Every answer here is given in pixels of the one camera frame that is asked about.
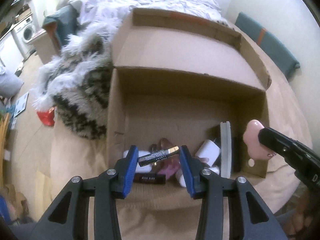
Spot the white pill bottle red label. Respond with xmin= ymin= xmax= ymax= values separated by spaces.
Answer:
xmin=175 ymin=168 xmax=186 ymax=188

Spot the open cardboard box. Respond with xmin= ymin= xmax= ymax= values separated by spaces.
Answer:
xmin=106 ymin=8 xmax=272 ymax=165

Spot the grey plastic bag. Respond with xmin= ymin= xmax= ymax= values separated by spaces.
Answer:
xmin=0 ymin=67 xmax=23 ymax=98

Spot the white washing machine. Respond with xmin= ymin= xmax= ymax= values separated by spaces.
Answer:
xmin=11 ymin=14 xmax=35 ymax=61

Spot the white power adapter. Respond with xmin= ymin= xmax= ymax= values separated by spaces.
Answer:
xmin=195 ymin=140 xmax=220 ymax=167

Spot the pink perfume bottle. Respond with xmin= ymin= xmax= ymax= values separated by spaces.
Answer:
xmin=157 ymin=159 xmax=180 ymax=180

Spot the black lipstick tube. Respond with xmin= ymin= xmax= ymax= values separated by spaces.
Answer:
xmin=133 ymin=173 xmax=166 ymax=185

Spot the brown hair claw clip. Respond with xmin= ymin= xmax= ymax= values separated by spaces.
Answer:
xmin=149 ymin=138 xmax=176 ymax=153

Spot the white remote control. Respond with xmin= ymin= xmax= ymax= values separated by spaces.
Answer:
xmin=220 ymin=121 xmax=232 ymax=179

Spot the white bathroom scale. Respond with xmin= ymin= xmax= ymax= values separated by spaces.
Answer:
xmin=14 ymin=92 xmax=29 ymax=117

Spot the red shopping bag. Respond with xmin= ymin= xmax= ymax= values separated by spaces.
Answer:
xmin=36 ymin=107 xmax=55 ymax=127

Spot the pink hair clip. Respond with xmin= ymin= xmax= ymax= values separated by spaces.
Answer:
xmin=243 ymin=120 xmax=276 ymax=161

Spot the white earbuds case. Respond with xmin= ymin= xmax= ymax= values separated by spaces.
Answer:
xmin=122 ymin=149 xmax=153 ymax=173

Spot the teal orange pillow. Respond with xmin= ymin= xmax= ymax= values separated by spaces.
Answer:
xmin=42 ymin=5 xmax=79 ymax=53

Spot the furry black white throw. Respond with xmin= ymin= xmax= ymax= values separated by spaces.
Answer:
xmin=33 ymin=18 xmax=121 ymax=139

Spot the beige cabinet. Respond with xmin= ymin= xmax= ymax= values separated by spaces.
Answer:
xmin=27 ymin=29 xmax=58 ymax=64

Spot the teal cushion with orange stripe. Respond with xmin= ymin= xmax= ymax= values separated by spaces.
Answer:
xmin=235 ymin=12 xmax=300 ymax=80

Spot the person's right hand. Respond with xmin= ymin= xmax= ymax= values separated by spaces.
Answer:
xmin=289 ymin=189 xmax=319 ymax=236

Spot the white pill bottle blue label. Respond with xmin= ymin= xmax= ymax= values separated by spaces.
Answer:
xmin=209 ymin=165 xmax=220 ymax=175

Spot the black mascara tube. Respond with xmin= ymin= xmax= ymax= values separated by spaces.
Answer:
xmin=138 ymin=146 xmax=180 ymax=167

